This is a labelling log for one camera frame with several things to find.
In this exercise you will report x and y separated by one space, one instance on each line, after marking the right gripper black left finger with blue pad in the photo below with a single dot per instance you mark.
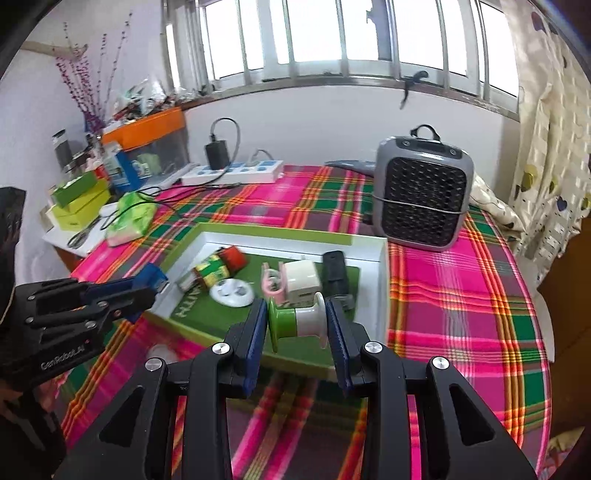
133 437

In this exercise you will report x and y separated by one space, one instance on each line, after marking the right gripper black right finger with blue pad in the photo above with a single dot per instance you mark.
460 436

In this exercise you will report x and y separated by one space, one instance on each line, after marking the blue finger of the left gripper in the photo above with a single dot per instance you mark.
109 290

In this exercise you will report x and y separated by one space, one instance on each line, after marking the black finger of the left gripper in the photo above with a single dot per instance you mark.
127 305

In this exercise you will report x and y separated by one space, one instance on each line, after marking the silver metal bar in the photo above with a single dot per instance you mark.
187 281

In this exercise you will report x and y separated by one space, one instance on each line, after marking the white round dish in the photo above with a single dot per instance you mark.
232 292

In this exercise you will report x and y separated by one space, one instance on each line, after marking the brown jar red lid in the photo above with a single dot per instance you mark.
224 263

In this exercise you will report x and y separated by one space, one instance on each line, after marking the green white suction knob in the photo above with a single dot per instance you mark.
294 322

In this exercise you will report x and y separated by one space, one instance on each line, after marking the pink clip with round lens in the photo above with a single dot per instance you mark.
272 284

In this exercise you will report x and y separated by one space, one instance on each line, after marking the white square charger block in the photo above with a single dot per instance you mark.
301 281

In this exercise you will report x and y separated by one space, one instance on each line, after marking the black rectangular flashlight device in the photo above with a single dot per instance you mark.
335 279

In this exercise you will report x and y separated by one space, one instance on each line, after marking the blue white small box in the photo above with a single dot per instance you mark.
151 277

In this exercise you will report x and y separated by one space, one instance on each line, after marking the green tissue pack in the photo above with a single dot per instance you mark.
131 220

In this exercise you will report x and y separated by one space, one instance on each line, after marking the green white shallow box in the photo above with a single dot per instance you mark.
200 319

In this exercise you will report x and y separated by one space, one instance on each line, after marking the scissors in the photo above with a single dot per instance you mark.
79 238

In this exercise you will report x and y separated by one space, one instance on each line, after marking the yellow green stacked boxes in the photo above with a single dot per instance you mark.
77 203

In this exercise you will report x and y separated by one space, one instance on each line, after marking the blue white carton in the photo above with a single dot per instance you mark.
121 173

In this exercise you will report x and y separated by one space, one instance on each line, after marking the orange lid clear bin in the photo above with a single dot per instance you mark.
156 145

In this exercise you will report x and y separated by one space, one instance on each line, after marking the black power adapter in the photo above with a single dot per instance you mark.
217 154

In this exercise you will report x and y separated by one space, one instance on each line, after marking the dark glass jar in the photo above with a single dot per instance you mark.
62 148

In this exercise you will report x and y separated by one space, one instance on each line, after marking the white power strip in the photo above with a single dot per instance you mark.
263 172

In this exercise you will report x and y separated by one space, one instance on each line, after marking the wooden cabinet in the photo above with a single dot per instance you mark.
566 290

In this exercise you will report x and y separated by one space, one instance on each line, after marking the purple flower branches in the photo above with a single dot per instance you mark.
87 87

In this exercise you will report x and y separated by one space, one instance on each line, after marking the grey handheld tool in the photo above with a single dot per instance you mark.
366 168

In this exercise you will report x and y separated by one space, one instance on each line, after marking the grey portable heater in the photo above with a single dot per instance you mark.
421 190

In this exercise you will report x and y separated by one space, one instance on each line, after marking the cream heart pattern curtain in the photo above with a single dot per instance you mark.
551 182

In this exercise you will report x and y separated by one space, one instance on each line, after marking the window metal bars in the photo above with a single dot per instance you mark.
231 47

